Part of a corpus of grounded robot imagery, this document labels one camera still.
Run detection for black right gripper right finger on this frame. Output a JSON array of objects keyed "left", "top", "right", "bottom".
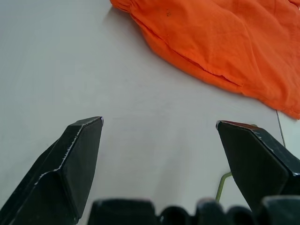
[{"left": 216, "top": 120, "right": 300, "bottom": 211}]

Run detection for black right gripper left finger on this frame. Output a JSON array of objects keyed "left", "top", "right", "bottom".
[{"left": 0, "top": 116, "right": 104, "bottom": 225}]

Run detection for olive green wire hanger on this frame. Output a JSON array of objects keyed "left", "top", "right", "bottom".
[{"left": 215, "top": 109, "right": 286, "bottom": 204}]

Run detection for orange shorts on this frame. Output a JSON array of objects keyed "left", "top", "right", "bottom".
[{"left": 109, "top": 0, "right": 300, "bottom": 120}]

